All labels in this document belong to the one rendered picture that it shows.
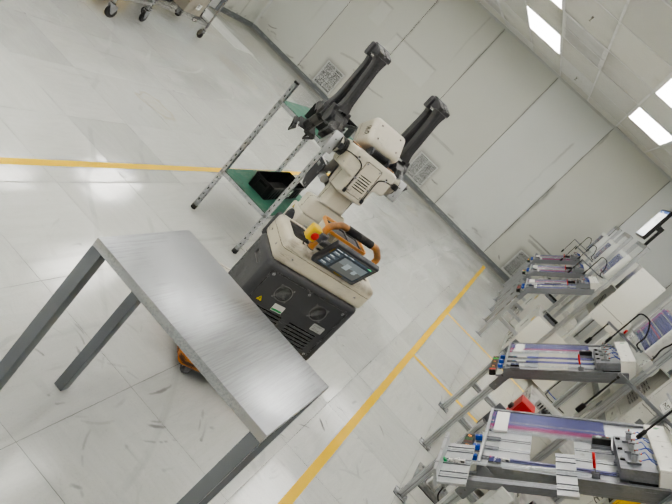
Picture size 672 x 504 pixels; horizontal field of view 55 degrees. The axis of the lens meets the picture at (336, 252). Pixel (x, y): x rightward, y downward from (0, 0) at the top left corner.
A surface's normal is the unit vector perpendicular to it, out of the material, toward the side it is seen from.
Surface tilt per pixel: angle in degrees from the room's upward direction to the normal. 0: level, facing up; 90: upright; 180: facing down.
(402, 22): 90
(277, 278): 90
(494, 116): 90
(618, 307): 90
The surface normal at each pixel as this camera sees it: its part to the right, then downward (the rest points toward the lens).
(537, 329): -0.32, 0.10
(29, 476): 0.66, -0.69
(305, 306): 0.22, 0.55
